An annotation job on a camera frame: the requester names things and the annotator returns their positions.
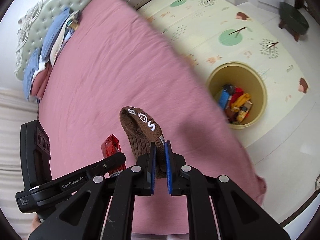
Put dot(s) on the dark green round stool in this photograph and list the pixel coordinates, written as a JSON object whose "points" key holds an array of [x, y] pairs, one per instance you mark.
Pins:
{"points": [[291, 18]]}

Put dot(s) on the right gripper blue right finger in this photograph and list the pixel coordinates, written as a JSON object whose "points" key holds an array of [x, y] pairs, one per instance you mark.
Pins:
{"points": [[174, 162]]}

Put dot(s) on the yellow round trash bin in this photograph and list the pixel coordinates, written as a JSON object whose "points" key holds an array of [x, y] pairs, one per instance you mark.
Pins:
{"points": [[243, 76]]}

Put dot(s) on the mustard yellow knit cloth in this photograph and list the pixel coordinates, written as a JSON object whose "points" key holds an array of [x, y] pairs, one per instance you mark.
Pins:
{"points": [[235, 107]]}

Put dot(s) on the blue pillow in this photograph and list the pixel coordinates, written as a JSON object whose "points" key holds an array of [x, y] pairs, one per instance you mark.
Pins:
{"points": [[53, 32]]}

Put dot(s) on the red snack wrapper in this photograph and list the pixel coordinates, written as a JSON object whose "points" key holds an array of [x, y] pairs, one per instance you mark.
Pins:
{"points": [[110, 147]]}

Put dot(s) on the blue and pink folded bedding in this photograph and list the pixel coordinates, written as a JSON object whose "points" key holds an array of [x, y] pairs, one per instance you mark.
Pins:
{"points": [[36, 76]]}

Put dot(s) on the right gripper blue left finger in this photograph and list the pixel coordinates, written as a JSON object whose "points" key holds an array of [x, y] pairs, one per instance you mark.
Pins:
{"points": [[146, 178]]}

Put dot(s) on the brown knit hat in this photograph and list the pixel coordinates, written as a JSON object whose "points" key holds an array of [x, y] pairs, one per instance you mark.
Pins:
{"points": [[142, 130]]}

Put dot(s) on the white striped curtain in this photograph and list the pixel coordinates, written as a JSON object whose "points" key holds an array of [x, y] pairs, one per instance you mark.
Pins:
{"points": [[15, 111]]}

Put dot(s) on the pink bed sheet mattress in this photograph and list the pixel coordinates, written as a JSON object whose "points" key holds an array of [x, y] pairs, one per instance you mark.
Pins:
{"points": [[116, 59]]}

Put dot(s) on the green tufted headboard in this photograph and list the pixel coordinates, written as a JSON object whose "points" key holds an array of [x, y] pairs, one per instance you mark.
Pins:
{"points": [[34, 27]]}

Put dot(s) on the cartoon tree play mat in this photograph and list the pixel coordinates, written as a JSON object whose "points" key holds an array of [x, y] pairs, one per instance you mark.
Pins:
{"points": [[209, 33]]}

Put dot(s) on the blue box in bin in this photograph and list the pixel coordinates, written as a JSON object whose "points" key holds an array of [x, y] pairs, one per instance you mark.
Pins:
{"points": [[224, 99]]}

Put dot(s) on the black small pouch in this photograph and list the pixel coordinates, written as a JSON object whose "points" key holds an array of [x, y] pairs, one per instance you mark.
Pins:
{"points": [[230, 89]]}

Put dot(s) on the left hand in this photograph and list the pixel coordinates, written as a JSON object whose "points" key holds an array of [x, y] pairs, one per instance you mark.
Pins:
{"points": [[36, 222]]}

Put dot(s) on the gold cosmetics box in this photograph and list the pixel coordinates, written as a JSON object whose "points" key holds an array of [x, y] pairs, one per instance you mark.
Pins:
{"points": [[244, 110]]}

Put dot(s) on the red cloth bag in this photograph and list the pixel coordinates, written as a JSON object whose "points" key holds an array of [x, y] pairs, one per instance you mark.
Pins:
{"points": [[238, 92]]}

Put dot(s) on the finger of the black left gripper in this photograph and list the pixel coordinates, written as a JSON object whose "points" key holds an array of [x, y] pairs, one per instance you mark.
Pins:
{"points": [[112, 165]]}

